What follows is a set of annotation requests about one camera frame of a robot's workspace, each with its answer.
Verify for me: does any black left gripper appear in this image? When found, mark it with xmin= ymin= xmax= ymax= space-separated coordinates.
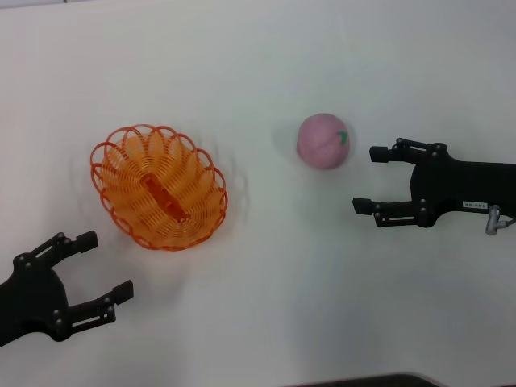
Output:
xmin=0 ymin=230 xmax=135 ymax=347

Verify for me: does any pink toy peach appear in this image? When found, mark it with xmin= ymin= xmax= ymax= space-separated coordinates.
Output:
xmin=296 ymin=113 xmax=351 ymax=171

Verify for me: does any silver elbow cable plug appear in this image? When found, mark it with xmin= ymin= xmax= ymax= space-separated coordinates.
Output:
xmin=485 ymin=204 xmax=516 ymax=235

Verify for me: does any orange wire basket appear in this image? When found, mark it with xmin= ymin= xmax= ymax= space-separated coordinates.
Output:
xmin=89 ymin=123 xmax=229 ymax=252

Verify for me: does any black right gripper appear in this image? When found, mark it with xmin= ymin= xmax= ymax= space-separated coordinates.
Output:
xmin=352 ymin=138 xmax=516 ymax=229

